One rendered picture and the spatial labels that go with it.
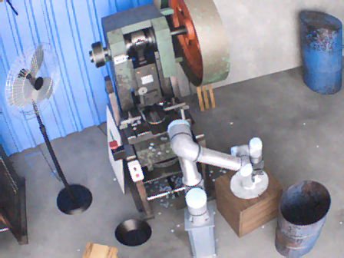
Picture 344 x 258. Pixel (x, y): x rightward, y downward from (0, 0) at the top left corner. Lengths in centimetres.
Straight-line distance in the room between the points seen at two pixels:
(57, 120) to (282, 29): 275
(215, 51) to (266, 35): 213
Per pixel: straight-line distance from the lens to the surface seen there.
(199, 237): 262
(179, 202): 306
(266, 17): 436
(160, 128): 272
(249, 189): 281
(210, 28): 233
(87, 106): 413
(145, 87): 272
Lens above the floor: 244
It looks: 38 degrees down
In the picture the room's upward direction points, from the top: 11 degrees counter-clockwise
